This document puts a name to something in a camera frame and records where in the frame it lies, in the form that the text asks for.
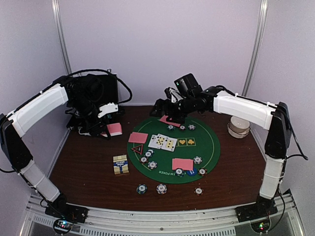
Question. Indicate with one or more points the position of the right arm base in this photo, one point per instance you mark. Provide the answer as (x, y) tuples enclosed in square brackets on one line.
[(258, 216)]

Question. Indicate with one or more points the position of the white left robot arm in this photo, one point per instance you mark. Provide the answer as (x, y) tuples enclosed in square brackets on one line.
[(33, 116)]

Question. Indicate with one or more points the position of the face-up spades card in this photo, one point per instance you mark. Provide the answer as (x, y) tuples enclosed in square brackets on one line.
[(152, 142), (160, 141)]

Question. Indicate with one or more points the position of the blue round button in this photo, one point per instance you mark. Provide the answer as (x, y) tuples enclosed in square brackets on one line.
[(192, 172)]

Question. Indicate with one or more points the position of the dark blue chip stack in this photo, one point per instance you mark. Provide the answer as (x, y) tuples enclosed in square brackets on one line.
[(141, 189)]

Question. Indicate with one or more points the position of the round green poker mat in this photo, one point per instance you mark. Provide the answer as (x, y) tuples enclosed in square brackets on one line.
[(201, 142)]

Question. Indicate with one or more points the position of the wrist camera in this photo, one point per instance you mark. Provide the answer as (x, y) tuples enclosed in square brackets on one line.
[(186, 86), (107, 109)]

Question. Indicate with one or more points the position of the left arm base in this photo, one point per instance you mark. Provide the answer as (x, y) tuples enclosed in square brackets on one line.
[(66, 220)]

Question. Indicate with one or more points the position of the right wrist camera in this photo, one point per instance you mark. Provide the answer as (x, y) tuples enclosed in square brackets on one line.
[(186, 86)]

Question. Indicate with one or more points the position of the brown chip stack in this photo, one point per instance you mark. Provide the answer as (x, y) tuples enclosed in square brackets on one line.
[(198, 191)]

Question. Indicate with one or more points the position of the upper white bowl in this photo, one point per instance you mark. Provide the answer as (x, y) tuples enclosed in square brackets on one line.
[(239, 125)]

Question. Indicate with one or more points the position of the red triangular dealer marker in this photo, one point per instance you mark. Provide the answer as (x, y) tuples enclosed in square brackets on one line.
[(138, 149)]

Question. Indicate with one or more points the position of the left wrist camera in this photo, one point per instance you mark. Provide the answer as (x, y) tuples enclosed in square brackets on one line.
[(107, 109)]

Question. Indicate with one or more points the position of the blue white chip stack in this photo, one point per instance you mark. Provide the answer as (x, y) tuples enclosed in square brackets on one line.
[(161, 188)]

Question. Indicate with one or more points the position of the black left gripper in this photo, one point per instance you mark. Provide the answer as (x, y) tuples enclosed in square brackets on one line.
[(93, 131)]

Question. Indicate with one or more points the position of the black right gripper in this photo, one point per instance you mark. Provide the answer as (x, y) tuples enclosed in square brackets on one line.
[(159, 105)]

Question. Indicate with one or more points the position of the black poker case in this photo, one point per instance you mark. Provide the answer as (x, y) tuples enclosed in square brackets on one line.
[(110, 86)]

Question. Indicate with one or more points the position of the dealt card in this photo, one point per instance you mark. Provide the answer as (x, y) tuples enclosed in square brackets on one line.
[(137, 137), (164, 120)]

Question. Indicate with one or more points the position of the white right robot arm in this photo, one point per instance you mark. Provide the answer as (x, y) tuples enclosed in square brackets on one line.
[(218, 99)]

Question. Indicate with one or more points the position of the pink playing card deck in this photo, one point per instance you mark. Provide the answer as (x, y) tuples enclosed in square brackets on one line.
[(115, 129)]

